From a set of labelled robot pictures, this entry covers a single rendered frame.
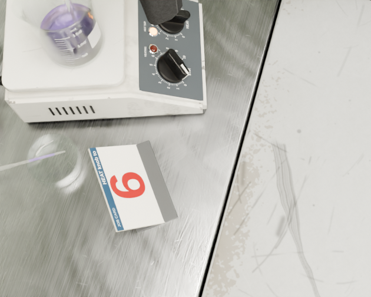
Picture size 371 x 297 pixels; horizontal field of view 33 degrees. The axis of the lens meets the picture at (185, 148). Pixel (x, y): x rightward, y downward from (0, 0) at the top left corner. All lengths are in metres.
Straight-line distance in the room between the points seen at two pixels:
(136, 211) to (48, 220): 0.10
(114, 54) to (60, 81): 0.06
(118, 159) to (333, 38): 0.27
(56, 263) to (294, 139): 0.28
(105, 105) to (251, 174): 0.17
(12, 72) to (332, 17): 0.35
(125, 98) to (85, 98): 0.04
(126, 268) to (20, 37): 0.25
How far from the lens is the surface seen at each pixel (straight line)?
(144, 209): 0.64
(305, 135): 0.68
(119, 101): 0.64
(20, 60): 0.64
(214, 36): 0.72
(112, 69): 0.62
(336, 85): 0.71
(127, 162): 0.66
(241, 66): 0.71
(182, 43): 0.67
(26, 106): 0.66
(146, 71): 0.64
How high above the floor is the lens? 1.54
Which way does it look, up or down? 71 degrees down
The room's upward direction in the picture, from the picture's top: 10 degrees counter-clockwise
